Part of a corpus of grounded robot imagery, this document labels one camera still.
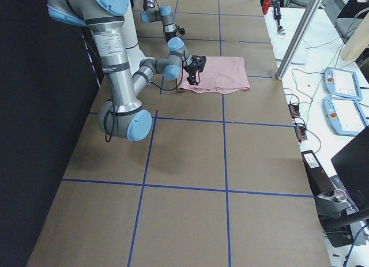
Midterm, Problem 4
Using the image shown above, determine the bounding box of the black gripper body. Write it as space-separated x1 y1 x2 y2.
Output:
186 66 202 84

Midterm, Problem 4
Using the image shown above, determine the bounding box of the pink Snoopy t-shirt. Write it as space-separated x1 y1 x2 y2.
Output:
178 57 250 94

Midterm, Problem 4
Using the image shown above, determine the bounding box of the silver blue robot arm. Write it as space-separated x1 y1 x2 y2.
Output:
47 0 206 141
140 0 186 42

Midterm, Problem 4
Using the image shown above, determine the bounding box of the black clamp tool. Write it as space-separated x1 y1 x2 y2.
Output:
273 6 285 36

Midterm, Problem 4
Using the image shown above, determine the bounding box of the red fire extinguisher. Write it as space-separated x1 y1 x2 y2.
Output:
262 0 272 15

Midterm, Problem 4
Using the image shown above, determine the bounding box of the grey orange usb hub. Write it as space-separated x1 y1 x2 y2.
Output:
288 103 300 119
294 123 307 143

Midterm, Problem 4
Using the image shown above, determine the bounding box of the blue teach pendant far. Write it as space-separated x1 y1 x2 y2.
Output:
323 67 363 100

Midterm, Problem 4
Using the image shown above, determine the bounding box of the blue teach pendant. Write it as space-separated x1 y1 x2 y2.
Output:
323 97 368 137
323 67 363 100

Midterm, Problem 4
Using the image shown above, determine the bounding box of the blue teach pendant near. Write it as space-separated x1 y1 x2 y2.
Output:
323 97 368 137

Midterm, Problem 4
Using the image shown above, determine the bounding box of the black box with white label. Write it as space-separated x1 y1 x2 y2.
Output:
301 150 336 196

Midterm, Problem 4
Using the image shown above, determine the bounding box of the black monitor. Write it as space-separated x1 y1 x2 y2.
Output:
331 127 368 209

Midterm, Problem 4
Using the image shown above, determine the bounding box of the silver metal cup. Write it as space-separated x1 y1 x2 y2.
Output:
333 189 347 202

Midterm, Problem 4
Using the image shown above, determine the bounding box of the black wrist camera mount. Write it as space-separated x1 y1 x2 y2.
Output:
175 25 186 37
189 55 206 73

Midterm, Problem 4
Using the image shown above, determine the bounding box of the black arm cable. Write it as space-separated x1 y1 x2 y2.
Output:
148 47 191 94

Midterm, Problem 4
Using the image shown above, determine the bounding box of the aluminium frame post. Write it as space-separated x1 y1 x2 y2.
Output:
276 0 322 80

